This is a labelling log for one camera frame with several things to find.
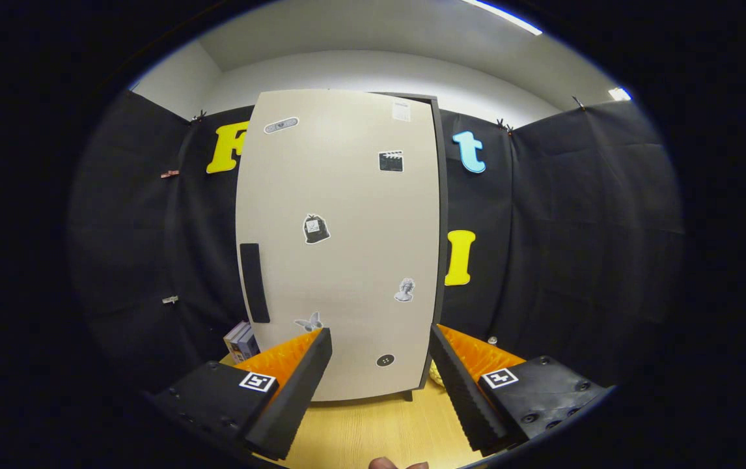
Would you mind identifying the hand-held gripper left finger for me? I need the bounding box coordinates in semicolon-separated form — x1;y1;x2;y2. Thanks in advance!
148;328;333;461

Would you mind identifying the white book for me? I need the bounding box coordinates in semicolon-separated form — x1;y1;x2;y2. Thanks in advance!
223;320;251;363

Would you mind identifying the long ceiling light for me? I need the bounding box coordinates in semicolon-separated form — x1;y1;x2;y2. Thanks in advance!
461;0;543;36

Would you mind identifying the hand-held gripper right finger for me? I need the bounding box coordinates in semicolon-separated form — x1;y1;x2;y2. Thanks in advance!
430;324;611;457

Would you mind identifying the black backdrop cloth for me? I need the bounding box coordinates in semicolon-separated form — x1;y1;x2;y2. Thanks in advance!
67;88;685;391

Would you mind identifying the dark grey shoe cabinet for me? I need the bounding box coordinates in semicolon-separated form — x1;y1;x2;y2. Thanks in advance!
373;91;450;402

